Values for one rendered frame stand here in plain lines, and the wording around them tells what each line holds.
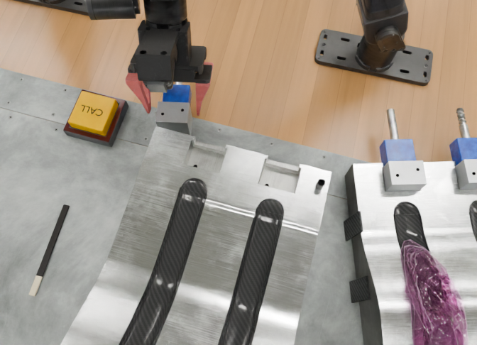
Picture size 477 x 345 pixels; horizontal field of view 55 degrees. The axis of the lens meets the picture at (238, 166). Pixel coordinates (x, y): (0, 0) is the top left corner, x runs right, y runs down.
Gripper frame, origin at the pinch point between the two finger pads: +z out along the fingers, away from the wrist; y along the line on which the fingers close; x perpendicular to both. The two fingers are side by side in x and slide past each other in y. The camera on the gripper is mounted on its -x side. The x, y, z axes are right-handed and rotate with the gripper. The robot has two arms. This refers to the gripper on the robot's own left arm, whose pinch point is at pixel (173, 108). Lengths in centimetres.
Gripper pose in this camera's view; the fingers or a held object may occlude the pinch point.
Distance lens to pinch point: 73.1
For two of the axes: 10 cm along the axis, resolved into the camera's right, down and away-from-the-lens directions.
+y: 10.0, 0.5, -0.2
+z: -0.2, 7.7, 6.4
